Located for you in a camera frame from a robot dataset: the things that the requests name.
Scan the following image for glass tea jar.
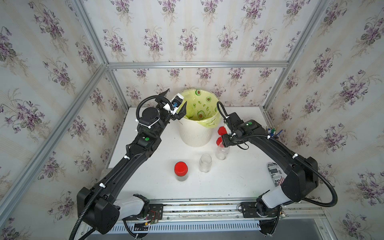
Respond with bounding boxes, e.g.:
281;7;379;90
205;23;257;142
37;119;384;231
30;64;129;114
199;154;213;173

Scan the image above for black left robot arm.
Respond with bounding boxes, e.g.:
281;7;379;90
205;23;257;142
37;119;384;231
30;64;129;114
69;92;187;240

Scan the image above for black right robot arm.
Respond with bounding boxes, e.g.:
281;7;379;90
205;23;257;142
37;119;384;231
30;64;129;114
217;102;338;237

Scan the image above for green avocado print bag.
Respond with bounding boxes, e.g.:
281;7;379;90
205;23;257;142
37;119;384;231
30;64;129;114
179;89;222;130

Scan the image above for white plastic trash bin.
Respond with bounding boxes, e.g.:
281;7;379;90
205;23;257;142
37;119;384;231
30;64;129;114
179;113;222;148

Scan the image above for pens in cup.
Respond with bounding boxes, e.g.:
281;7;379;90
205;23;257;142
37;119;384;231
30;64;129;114
267;128;284;139

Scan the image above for printed paper scrap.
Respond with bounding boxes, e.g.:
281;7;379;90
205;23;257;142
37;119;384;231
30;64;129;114
267;162;287;187

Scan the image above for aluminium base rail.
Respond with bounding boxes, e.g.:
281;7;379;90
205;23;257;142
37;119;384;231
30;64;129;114
77;197;337;240

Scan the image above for aluminium frame bars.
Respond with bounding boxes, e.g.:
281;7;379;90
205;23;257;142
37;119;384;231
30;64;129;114
1;1;328;224

